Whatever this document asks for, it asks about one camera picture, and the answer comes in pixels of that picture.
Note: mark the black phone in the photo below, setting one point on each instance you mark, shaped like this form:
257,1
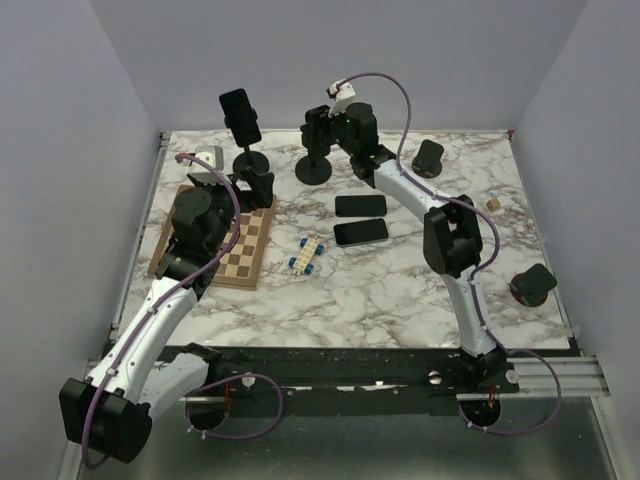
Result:
240,117
360,206
361,232

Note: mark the toy car with blue wheels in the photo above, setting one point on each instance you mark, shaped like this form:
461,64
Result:
302,263

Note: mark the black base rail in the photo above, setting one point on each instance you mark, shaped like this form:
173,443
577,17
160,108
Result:
317,382

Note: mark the wooden chessboard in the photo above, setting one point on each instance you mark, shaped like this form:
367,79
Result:
240,268

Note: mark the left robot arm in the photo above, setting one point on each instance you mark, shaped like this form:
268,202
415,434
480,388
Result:
113,409

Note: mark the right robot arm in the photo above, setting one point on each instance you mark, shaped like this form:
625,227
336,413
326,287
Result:
452,241

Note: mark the black phone stand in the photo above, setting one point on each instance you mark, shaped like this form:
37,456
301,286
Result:
253,159
314,168

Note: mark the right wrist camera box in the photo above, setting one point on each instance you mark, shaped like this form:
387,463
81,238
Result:
342,96

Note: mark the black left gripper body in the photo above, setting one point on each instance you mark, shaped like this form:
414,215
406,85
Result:
244,199

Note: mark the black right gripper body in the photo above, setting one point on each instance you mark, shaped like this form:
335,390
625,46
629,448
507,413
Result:
336,130

